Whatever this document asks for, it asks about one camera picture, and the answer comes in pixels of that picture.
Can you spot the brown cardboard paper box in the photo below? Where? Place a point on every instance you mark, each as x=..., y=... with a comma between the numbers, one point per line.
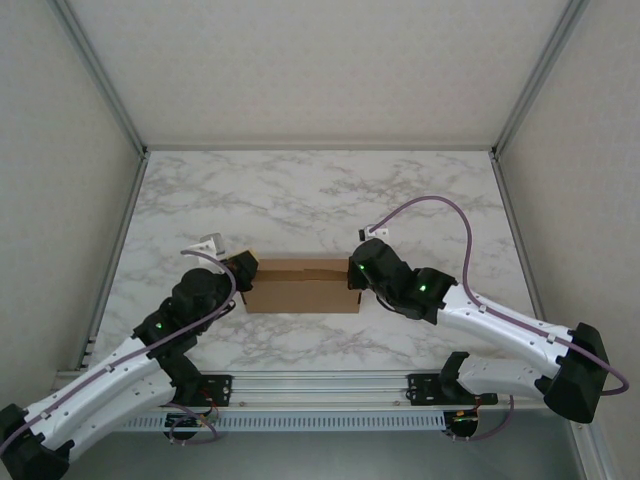
x=300, y=295

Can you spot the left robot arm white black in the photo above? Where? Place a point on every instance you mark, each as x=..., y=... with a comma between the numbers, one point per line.
x=105, y=405

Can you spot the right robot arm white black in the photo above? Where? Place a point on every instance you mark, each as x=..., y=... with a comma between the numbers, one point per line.
x=500, y=335

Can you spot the small circuit board with LED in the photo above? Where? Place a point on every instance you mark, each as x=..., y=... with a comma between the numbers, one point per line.
x=465, y=422
x=187, y=422

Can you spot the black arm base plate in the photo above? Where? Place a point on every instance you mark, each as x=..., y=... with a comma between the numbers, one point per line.
x=220, y=387
x=425, y=390

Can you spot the aluminium mounting rail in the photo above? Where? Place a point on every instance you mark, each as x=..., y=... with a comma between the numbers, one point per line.
x=320, y=390

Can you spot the aluminium table end rail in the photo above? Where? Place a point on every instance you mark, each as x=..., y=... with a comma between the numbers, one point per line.
x=320, y=148

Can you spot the aluminium frame post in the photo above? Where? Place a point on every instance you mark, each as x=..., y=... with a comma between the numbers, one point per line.
x=103, y=75
x=536, y=75

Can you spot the aluminium frame leg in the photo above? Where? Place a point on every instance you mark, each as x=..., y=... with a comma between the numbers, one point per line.
x=595, y=450

